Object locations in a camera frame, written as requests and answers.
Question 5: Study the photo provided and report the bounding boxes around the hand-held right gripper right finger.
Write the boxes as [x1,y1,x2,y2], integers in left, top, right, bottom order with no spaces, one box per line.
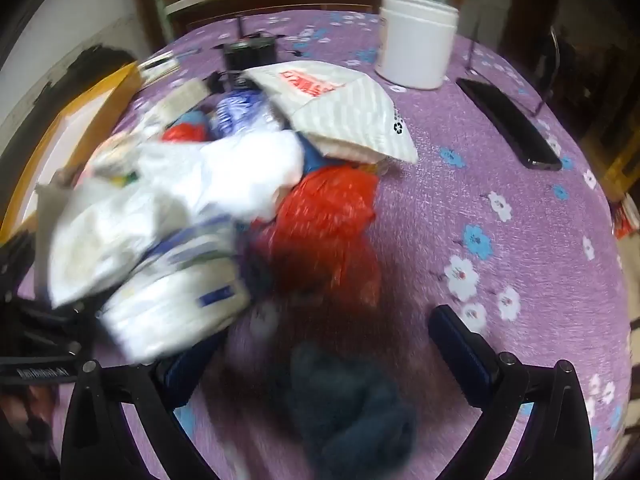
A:
[429,304,597,480]

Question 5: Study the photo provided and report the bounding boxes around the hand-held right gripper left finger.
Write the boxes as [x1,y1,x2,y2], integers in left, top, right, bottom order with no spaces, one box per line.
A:
[60,332,223,480]

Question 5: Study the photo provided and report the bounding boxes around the red plastic bag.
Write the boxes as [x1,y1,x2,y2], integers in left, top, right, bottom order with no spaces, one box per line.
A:
[252,166,382,308]

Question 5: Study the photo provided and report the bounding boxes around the yellow cardboard box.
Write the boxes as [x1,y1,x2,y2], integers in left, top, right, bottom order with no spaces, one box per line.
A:
[0,60,147,242]

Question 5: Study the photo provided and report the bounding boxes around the purple floral tablecloth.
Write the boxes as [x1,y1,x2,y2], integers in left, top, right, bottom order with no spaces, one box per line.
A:
[15,10,634,480]

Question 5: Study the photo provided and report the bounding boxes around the white cloth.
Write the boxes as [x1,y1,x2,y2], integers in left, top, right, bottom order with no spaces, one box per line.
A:
[136,130,304,222]

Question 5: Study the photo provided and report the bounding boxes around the red printed packet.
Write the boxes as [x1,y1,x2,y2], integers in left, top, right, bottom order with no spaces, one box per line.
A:
[612,194,640,241]

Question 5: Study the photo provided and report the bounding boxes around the black smartphone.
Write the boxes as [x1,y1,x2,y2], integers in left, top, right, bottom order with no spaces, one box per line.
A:
[456,77,564,171]

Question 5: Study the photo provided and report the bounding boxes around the white striped plastic bag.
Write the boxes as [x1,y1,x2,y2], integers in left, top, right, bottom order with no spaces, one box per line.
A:
[244,60,420,165]

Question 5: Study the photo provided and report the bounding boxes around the thin-framed eyeglasses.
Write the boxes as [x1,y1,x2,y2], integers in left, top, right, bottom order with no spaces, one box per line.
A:
[465,19,563,118]

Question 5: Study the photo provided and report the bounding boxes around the white notebook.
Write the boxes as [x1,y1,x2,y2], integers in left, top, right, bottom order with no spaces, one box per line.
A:
[137,54,182,84]

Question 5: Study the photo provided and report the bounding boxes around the white plastic jar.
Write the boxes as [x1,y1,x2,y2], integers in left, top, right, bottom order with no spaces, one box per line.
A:
[375,0,460,91]

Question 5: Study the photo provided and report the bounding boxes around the black electric motor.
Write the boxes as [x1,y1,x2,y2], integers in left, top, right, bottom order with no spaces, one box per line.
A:
[221,15,279,74]

